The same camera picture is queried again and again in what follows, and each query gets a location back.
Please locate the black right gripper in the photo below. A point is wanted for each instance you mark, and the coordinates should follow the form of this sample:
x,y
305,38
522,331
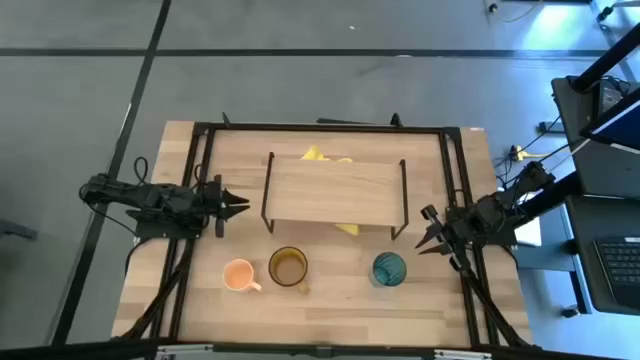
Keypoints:
x,y
460,227

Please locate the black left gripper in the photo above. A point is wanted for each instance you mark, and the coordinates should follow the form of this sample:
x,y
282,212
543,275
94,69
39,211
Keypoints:
x,y
212,205

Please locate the teal ribbed glass tumbler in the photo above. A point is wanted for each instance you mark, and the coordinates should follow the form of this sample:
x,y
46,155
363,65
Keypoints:
x,y
389,270

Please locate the amber glass mug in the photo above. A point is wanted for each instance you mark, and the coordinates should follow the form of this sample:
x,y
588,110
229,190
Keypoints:
x,y
288,267

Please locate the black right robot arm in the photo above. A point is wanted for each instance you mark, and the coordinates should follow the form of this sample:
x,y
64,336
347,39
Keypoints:
x,y
525,185

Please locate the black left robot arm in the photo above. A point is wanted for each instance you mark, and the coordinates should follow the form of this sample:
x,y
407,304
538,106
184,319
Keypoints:
x,y
140,195

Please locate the wooden shelf with black legs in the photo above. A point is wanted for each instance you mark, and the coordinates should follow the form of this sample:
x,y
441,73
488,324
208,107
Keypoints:
x,y
335,190

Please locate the small orange mug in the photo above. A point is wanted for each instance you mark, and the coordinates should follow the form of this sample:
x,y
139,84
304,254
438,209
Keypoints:
x,y
239,275

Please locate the yellow cloth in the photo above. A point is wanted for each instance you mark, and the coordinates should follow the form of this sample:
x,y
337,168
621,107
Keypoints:
x,y
314,154

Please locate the white paper sheet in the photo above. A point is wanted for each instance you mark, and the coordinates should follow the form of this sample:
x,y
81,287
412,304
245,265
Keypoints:
x,y
530,232

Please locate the yellow power plug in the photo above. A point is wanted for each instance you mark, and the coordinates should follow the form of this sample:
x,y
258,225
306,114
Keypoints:
x,y
525,154

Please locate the dark grey side desk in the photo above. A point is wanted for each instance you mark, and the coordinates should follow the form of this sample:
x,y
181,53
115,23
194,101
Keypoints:
x,y
590,165

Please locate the black laptop keyboard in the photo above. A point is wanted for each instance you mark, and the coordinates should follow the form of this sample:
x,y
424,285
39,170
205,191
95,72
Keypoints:
x,y
620,270

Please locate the dark monitor screen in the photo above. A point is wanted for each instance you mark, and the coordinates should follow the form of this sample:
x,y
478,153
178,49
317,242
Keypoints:
x,y
617,122

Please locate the black diagonal pole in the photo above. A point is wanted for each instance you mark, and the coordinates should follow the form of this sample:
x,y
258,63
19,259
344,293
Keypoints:
x,y
607,57

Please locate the black metal table frame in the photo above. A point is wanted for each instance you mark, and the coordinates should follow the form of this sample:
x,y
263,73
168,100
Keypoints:
x,y
325,127

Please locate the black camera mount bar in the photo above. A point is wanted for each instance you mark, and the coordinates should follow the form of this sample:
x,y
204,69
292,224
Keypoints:
x,y
100,350

